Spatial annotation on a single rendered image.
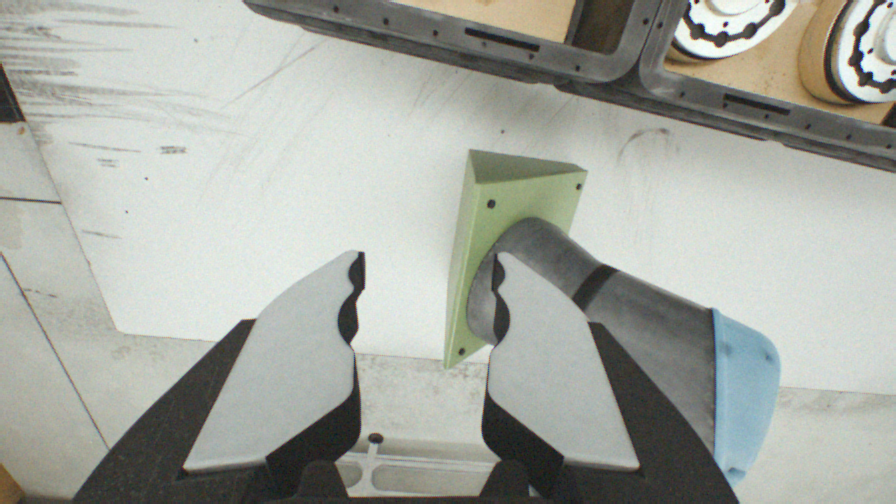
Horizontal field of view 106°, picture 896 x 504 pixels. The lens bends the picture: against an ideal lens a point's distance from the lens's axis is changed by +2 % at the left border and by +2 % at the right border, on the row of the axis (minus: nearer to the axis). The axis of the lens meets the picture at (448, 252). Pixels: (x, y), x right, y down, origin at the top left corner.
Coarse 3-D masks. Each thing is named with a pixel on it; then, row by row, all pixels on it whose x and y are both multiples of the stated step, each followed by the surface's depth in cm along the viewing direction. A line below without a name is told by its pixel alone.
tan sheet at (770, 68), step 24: (816, 0) 27; (792, 24) 27; (768, 48) 28; (792, 48) 28; (696, 72) 29; (720, 72) 29; (744, 72) 29; (768, 72) 29; (792, 72) 29; (792, 96) 29
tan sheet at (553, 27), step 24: (408, 0) 27; (432, 0) 27; (456, 0) 27; (480, 0) 27; (504, 0) 27; (528, 0) 27; (552, 0) 27; (504, 24) 28; (528, 24) 28; (552, 24) 28
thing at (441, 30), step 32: (256, 0) 20; (288, 0) 19; (320, 0) 19; (352, 0) 19; (384, 0) 19; (640, 0) 19; (384, 32) 21; (416, 32) 20; (448, 32) 20; (512, 32) 20; (640, 32) 19; (512, 64) 22; (544, 64) 20; (576, 64) 20; (608, 64) 20
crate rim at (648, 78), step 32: (672, 0) 19; (672, 32) 19; (640, 64) 20; (672, 96) 21; (704, 96) 21; (736, 96) 21; (768, 128) 24; (800, 128) 21; (832, 128) 21; (864, 128) 21
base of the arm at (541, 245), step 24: (504, 240) 33; (528, 240) 32; (552, 240) 33; (480, 264) 33; (528, 264) 31; (552, 264) 31; (576, 264) 31; (600, 264) 32; (480, 288) 32; (576, 288) 29; (480, 312) 33; (480, 336) 35
